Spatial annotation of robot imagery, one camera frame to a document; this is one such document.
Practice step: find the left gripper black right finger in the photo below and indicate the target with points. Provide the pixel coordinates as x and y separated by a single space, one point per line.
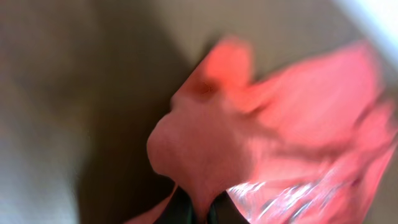
223 211

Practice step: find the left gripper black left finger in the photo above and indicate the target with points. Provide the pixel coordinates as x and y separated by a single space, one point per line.
179 210

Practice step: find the red printed t-shirt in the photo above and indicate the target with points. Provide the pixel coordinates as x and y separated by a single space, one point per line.
308 145

